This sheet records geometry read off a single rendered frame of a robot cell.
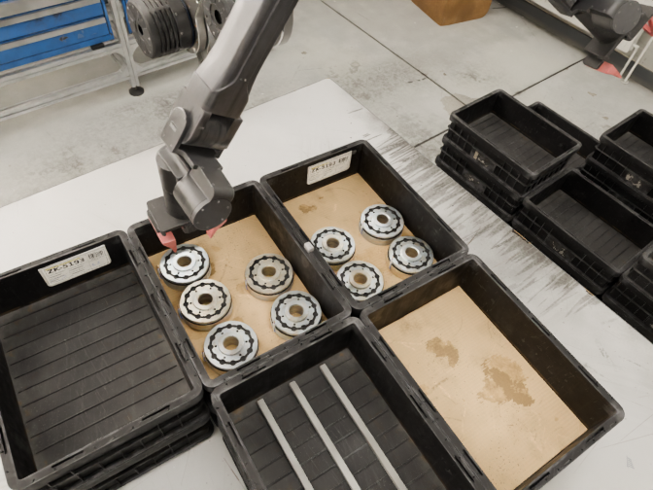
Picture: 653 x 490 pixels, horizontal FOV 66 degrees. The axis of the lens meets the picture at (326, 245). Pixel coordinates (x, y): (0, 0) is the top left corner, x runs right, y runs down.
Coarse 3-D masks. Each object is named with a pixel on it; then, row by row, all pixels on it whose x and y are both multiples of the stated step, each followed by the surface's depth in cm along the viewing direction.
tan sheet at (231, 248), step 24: (192, 240) 114; (216, 240) 114; (240, 240) 115; (264, 240) 116; (216, 264) 110; (240, 264) 111; (168, 288) 106; (240, 288) 107; (240, 312) 104; (264, 312) 104; (192, 336) 100; (264, 336) 101
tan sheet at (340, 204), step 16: (352, 176) 130; (320, 192) 126; (336, 192) 126; (352, 192) 127; (368, 192) 127; (288, 208) 122; (304, 208) 122; (320, 208) 123; (336, 208) 123; (352, 208) 124; (304, 224) 119; (320, 224) 120; (336, 224) 120; (352, 224) 121; (368, 256) 115; (384, 256) 116; (336, 272) 112; (384, 272) 113; (384, 288) 110
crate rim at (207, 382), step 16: (272, 208) 108; (144, 224) 103; (288, 224) 106; (144, 256) 100; (304, 256) 102; (320, 272) 99; (160, 288) 94; (336, 288) 97; (176, 320) 90; (336, 320) 93; (304, 336) 90; (192, 352) 88; (272, 352) 88; (208, 384) 84
